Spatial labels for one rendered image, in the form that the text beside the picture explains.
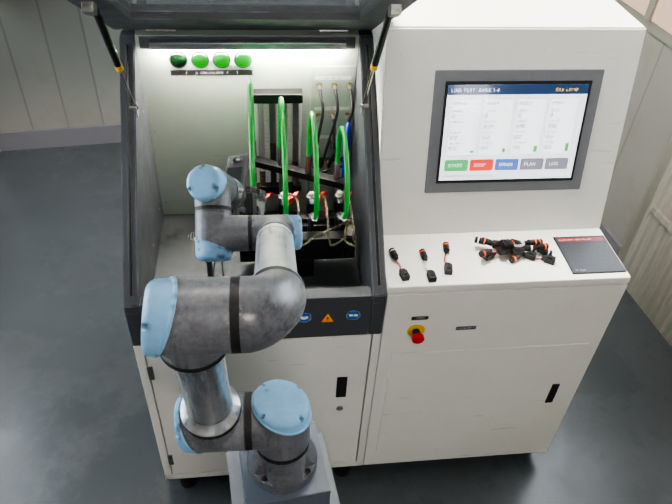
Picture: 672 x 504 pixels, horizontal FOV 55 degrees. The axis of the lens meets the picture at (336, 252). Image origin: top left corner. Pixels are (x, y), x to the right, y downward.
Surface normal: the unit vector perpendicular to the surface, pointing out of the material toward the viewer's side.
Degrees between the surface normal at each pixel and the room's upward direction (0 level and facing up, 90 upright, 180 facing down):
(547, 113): 76
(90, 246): 0
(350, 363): 90
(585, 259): 0
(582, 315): 90
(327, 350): 90
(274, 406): 7
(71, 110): 90
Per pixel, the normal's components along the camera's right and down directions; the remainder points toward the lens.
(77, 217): 0.05, -0.75
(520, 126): 0.11, 0.47
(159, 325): 0.05, 0.13
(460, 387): 0.11, 0.66
